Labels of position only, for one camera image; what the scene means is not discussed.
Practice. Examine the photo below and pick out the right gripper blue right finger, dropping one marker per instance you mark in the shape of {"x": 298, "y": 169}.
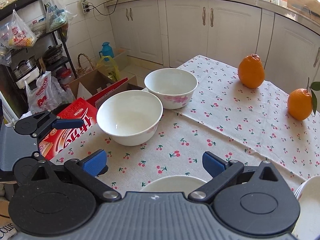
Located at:
{"x": 213, "y": 164}

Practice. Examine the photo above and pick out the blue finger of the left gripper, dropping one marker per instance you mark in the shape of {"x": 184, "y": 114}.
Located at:
{"x": 60, "y": 124}

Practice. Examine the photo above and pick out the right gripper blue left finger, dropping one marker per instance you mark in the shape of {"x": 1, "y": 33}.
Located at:
{"x": 95, "y": 163}

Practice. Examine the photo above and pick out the white floral bowl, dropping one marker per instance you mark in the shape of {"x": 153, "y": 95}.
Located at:
{"x": 177, "y": 183}
{"x": 174, "y": 87}
{"x": 131, "y": 117}

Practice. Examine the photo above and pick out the white kitchen cabinets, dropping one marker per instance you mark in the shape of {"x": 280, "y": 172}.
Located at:
{"x": 170, "y": 32}

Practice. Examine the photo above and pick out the red white plastic bag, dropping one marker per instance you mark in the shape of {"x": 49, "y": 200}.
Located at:
{"x": 48, "y": 94}

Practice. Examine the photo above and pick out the brown open cardboard box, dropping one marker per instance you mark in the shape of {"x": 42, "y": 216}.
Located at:
{"x": 96, "y": 86}

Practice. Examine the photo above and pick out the cherry print tablecloth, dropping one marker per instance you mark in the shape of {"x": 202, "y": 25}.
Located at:
{"x": 223, "y": 117}

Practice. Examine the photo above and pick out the wicker basket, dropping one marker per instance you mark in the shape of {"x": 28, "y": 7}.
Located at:
{"x": 85, "y": 65}

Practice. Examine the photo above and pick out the yellow plastic bag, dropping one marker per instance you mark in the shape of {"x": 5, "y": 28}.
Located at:
{"x": 109, "y": 68}

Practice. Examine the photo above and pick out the blue thermos jug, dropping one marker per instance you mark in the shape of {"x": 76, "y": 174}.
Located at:
{"x": 106, "y": 51}

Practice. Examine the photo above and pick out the black metal shelf rack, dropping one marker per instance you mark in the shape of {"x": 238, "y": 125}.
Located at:
{"x": 23, "y": 58}

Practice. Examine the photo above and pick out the hanging clear snack bag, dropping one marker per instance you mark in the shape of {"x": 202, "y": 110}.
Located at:
{"x": 17, "y": 34}

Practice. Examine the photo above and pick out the bumpy orange without leaf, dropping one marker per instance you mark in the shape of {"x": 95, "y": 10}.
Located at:
{"x": 251, "y": 71}

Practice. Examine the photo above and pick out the orange with green leaves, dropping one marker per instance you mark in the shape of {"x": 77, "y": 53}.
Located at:
{"x": 303, "y": 102}

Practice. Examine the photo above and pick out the hanging blue print bag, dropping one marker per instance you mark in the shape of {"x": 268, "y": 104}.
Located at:
{"x": 57, "y": 15}

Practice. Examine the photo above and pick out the wooden cutting board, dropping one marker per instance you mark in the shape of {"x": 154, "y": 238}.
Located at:
{"x": 308, "y": 7}

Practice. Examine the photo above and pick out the white wall power strip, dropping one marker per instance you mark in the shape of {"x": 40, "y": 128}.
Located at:
{"x": 85, "y": 6}

